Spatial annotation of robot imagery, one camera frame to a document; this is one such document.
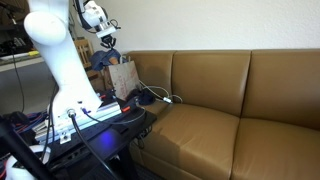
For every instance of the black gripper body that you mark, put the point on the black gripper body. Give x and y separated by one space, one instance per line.
108 39

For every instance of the blue denim jeans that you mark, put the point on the blue denim jeans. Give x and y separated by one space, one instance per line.
103 58

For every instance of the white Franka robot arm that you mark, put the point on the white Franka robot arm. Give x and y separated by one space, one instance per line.
63 66

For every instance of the brown paper bag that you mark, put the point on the brown paper bag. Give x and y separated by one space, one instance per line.
123 80

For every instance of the tan leather sofa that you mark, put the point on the tan leather sofa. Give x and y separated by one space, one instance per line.
216 116

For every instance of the wooden folding chair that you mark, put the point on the wooden folding chair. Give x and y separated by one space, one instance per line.
83 50

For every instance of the dark navy garment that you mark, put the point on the dark navy garment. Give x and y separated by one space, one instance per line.
143 97

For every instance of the yellow item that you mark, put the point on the yellow item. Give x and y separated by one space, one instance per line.
34 52

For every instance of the white charger brick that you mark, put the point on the white charger brick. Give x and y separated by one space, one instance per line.
167 99

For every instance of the cluttered background desk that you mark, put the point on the cluttered background desk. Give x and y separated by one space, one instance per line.
16 60

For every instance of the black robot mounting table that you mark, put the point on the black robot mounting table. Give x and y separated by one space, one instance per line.
110 140

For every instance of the black tripod pole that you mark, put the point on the black tripod pole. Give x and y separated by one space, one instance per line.
20 150

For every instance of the white round device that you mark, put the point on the white round device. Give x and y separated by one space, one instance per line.
13 170

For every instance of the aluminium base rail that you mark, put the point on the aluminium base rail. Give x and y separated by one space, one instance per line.
100 113

